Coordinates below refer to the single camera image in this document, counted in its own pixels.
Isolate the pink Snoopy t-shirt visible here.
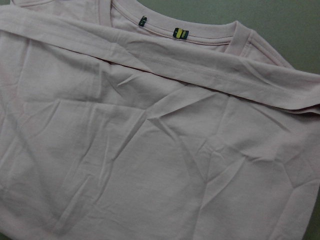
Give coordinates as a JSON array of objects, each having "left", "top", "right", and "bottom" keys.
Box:
[{"left": 0, "top": 0, "right": 320, "bottom": 240}]

